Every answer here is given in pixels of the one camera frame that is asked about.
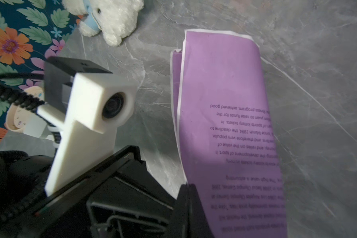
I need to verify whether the purple printed paper sheet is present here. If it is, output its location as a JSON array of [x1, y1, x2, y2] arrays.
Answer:
[[176, 29, 287, 238]]

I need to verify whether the white teddy bear blue shirt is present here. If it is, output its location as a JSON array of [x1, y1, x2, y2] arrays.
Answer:
[[62, 0, 144, 47]]

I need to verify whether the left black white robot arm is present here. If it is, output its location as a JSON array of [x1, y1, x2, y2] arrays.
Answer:
[[0, 146, 176, 238]]

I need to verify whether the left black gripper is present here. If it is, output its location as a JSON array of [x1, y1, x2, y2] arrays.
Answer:
[[0, 146, 176, 238]]

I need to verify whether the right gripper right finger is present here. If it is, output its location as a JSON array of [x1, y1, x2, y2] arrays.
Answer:
[[188, 184, 214, 238]]

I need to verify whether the beige round toy clock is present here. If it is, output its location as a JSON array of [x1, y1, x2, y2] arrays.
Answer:
[[5, 86, 44, 133]]

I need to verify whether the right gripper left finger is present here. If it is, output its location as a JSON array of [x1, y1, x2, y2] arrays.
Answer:
[[163, 184, 190, 238]]

